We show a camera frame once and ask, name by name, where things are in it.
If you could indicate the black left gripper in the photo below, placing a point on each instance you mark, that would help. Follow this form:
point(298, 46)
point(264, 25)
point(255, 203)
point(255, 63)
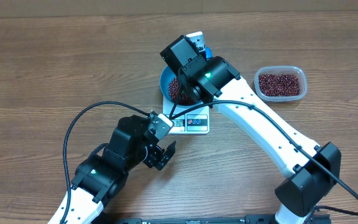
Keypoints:
point(153, 157)

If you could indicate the blue plastic measuring scoop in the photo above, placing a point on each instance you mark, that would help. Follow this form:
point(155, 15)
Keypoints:
point(209, 53)

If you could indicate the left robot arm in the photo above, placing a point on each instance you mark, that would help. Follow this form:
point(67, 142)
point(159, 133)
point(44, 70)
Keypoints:
point(104, 173)

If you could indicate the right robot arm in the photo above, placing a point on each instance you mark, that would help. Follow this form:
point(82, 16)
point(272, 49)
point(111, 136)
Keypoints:
point(310, 170)

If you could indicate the white digital kitchen scale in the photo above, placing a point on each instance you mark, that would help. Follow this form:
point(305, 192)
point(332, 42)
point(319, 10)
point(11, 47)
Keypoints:
point(194, 122)

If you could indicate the red beans in bowl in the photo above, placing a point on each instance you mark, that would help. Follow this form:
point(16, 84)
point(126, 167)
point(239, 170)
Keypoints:
point(173, 92)

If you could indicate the blue metal bowl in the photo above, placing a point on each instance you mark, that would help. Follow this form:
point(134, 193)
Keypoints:
point(166, 77)

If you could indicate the red beans in container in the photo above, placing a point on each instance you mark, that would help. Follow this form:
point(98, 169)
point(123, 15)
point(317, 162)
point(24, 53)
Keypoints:
point(279, 85)

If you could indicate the clear plastic food container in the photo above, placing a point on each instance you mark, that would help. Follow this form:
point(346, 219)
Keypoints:
point(278, 70)

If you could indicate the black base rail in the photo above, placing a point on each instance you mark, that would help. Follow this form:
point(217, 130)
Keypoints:
point(248, 219)

